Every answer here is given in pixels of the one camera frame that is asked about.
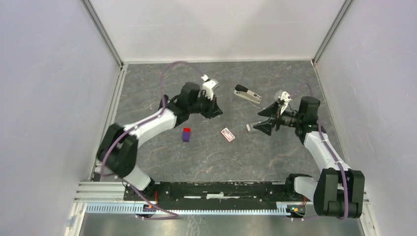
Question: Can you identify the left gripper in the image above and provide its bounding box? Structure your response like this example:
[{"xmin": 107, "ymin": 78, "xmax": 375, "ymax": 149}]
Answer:
[{"xmin": 188, "ymin": 91, "xmax": 223, "ymax": 119}]

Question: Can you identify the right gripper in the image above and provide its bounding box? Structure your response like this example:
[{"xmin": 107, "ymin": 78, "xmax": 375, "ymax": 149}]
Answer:
[{"xmin": 252, "ymin": 101, "xmax": 302, "ymax": 137}]

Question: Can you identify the staple tray box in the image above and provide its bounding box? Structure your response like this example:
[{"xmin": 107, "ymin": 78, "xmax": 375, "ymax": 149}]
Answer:
[{"xmin": 245, "ymin": 121, "xmax": 261, "ymax": 132}]

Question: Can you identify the black stapler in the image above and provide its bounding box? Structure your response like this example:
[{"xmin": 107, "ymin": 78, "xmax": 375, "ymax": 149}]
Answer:
[{"xmin": 159, "ymin": 94, "xmax": 169, "ymax": 109}]

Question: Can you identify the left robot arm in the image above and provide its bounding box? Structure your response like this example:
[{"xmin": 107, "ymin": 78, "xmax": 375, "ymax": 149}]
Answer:
[{"xmin": 96, "ymin": 80, "xmax": 223, "ymax": 201}]

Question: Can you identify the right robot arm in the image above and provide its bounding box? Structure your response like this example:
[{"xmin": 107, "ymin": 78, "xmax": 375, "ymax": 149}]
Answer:
[{"xmin": 254, "ymin": 96, "xmax": 365, "ymax": 220}]

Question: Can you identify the red white staple box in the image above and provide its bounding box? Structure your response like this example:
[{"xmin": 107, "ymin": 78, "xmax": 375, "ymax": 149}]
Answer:
[{"xmin": 220, "ymin": 128, "xmax": 236, "ymax": 142}]

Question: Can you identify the purple red block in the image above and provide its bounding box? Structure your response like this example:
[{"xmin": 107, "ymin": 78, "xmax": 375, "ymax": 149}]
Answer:
[{"xmin": 181, "ymin": 127, "xmax": 191, "ymax": 142}]

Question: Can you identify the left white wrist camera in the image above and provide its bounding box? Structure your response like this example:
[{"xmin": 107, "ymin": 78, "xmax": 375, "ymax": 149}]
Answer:
[{"xmin": 201, "ymin": 74, "xmax": 218, "ymax": 100}]

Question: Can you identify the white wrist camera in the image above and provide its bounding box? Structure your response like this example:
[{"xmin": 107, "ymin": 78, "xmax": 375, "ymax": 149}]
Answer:
[
  {"xmin": 201, "ymin": 74, "xmax": 218, "ymax": 100},
  {"xmin": 274, "ymin": 90, "xmax": 292, "ymax": 115}
]

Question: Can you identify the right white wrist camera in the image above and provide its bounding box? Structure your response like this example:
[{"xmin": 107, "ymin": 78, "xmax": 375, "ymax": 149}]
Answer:
[{"xmin": 274, "ymin": 90, "xmax": 292, "ymax": 115}]

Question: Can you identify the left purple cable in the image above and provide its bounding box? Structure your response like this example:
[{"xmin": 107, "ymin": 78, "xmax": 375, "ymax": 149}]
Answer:
[{"xmin": 99, "ymin": 61, "xmax": 209, "ymax": 221}]

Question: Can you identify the purple cable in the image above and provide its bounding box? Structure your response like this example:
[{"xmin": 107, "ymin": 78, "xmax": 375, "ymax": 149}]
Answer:
[
  {"xmin": 99, "ymin": 61, "xmax": 209, "ymax": 221},
  {"xmin": 290, "ymin": 83, "xmax": 349, "ymax": 221}
]

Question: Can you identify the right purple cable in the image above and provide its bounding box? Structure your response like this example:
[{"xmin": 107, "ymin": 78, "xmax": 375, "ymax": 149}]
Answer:
[{"xmin": 290, "ymin": 83, "xmax": 349, "ymax": 221}]

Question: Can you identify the white cable duct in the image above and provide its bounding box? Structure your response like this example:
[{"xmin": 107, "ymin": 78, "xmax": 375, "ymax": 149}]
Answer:
[{"xmin": 86, "ymin": 203, "xmax": 291, "ymax": 216}]

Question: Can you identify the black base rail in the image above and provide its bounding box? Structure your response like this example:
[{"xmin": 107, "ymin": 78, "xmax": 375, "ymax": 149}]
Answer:
[{"xmin": 123, "ymin": 181, "xmax": 317, "ymax": 211}]

